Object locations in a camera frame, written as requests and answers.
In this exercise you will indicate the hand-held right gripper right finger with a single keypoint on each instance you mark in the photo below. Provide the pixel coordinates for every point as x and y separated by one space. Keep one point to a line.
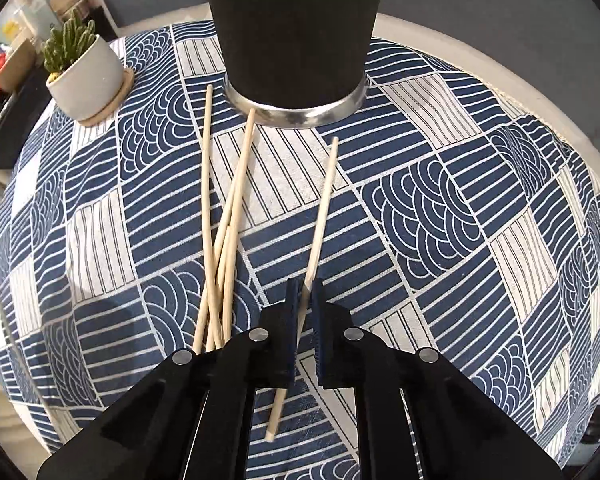
320 330

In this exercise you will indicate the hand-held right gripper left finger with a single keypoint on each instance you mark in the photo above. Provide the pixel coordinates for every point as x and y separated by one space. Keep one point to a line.
292 330

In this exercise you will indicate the pale wooden chopstick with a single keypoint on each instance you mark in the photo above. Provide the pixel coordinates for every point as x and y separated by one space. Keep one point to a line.
325 200

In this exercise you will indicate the bunch of wooden chopsticks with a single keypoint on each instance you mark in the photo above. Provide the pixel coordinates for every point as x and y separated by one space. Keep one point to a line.
239 170

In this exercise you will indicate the black cylindrical cup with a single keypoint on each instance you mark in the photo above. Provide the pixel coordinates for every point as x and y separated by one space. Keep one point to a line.
295 35

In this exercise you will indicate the blue patterned tablecloth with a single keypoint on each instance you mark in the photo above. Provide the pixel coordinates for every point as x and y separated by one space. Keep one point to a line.
430 210

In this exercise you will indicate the round wooden coaster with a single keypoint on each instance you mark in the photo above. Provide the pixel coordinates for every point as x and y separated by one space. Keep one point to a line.
125 87

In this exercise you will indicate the small plant in white pot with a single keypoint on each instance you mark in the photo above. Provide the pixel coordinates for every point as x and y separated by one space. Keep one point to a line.
87 72

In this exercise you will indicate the dark side table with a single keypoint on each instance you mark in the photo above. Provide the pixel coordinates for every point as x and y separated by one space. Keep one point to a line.
10 135

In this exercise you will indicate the grey fabric headboard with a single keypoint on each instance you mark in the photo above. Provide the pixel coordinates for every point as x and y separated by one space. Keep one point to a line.
480 0

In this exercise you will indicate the beige ceramic bowl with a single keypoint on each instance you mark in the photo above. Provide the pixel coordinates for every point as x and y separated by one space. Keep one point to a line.
15 62

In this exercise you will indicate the beige jar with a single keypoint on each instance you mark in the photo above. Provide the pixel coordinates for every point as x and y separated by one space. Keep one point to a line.
70 2

